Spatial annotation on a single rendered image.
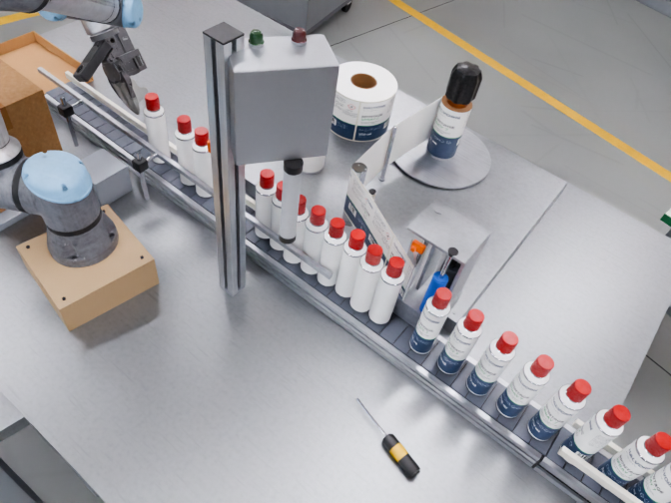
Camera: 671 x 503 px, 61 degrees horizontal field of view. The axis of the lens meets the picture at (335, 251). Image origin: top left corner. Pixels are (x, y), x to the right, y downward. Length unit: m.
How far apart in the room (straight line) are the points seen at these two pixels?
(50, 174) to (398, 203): 0.86
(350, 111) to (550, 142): 2.05
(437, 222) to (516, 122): 2.46
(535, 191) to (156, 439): 1.22
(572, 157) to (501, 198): 1.85
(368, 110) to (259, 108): 0.76
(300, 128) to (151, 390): 0.64
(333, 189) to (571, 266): 0.69
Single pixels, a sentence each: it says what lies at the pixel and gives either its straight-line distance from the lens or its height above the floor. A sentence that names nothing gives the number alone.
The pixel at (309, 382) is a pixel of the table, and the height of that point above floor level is 0.83.
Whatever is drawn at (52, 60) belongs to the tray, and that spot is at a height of 0.83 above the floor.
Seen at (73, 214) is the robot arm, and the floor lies 1.07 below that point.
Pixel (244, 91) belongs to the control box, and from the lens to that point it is 0.92.
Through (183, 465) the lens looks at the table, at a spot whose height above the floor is 0.83.
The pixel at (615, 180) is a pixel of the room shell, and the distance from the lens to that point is 3.51.
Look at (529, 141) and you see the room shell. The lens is 3.50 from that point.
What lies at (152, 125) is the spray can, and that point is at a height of 1.01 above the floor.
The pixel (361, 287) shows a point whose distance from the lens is 1.25.
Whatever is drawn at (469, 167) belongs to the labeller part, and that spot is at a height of 0.89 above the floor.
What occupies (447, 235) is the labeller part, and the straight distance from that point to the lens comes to 1.16.
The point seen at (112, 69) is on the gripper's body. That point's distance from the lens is 1.59.
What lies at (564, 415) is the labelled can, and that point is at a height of 1.01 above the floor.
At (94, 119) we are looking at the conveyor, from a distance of 1.81.
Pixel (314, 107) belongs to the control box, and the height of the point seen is 1.40.
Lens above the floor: 1.97
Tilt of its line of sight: 50 degrees down
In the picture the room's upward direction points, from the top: 11 degrees clockwise
